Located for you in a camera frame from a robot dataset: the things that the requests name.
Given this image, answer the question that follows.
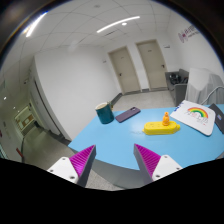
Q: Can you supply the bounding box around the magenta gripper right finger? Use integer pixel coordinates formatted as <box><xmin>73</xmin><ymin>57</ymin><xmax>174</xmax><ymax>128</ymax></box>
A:
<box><xmin>134</xmin><ymin>144</ymin><xmax>182</xmax><ymax>185</ymax></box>

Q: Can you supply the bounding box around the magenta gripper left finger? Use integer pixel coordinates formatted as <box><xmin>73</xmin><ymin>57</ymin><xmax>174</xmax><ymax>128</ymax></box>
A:
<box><xmin>48</xmin><ymin>145</ymin><xmax>96</xmax><ymax>187</ymax></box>

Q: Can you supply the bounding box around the orange charger plug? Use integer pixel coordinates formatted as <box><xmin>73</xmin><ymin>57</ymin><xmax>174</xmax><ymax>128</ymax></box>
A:
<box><xmin>162</xmin><ymin>112</ymin><xmax>170</xmax><ymax>126</ymax></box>

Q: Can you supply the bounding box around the purple smartphone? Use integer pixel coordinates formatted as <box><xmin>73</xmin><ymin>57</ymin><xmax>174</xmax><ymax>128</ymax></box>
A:
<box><xmin>115</xmin><ymin>107</ymin><xmax>141</xmax><ymax>123</ymax></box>

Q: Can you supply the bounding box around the teal mug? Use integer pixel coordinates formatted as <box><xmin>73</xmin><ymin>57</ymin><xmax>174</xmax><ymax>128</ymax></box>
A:
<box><xmin>95</xmin><ymin>102</ymin><xmax>114</xmax><ymax>124</ymax></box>

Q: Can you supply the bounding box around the white rainbow mouse pad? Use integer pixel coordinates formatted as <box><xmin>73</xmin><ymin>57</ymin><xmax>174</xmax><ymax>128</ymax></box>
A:
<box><xmin>170</xmin><ymin>100</ymin><xmax>215</xmax><ymax>136</ymax></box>

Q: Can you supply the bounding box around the grey sofa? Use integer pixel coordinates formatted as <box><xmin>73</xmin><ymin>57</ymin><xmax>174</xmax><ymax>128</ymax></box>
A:
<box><xmin>165</xmin><ymin>69</ymin><xmax>189</xmax><ymax>106</ymax></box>

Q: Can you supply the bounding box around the right beige door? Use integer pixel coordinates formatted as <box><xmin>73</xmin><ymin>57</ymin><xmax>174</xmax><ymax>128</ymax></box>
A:
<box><xmin>137</xmin><ymin>40</ymin><xmax>167</xmax><ymax>89</ymax></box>

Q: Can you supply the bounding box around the beige door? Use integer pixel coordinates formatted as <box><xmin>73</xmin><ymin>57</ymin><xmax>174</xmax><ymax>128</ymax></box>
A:
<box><xmin>109</xmin><ymin>47</ymin><xmax>140</xmax><ymax>93</ymax></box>
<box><xmin>137</xmin><ymin>40</ymin><xmax>167</xmax><ymax>89</ymax></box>

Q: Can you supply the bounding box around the white covered chair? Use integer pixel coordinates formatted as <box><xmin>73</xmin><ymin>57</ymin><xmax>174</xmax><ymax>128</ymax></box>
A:
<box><xmin>185</xmin><ymin>68</ymin><xmax>224</xmax><ymax>105</ymax></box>

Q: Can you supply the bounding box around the left beige door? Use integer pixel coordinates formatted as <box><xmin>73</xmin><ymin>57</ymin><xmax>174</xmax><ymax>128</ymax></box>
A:
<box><xmin>109</xmin><ymin>47</ymin><xmax>140</xmax><ymax>93</ymax></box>

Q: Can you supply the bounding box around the long ceiling light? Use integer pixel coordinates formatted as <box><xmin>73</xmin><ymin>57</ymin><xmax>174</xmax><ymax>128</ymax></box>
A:
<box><xmin>96</xmin><ymin>16</ymin><xmax>140</xmax><ymax>33</ymax></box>

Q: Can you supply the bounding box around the wall logo sign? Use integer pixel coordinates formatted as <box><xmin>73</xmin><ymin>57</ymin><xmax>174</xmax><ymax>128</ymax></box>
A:
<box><xmin>178</xmin><ymin>25</ymin><xmax>199</xmax><ymax>43</ymax></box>

